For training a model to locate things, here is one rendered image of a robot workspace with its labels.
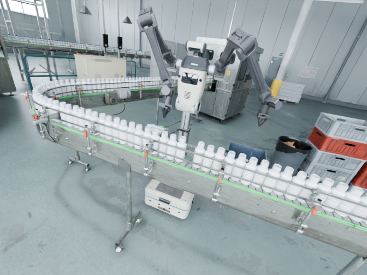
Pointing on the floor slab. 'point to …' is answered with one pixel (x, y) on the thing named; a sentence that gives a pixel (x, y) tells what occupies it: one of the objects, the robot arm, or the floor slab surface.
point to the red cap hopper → (26, 33)
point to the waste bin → (289, 153)
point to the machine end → (228, 99)
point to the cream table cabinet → (100, 67)
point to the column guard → (276, 87)
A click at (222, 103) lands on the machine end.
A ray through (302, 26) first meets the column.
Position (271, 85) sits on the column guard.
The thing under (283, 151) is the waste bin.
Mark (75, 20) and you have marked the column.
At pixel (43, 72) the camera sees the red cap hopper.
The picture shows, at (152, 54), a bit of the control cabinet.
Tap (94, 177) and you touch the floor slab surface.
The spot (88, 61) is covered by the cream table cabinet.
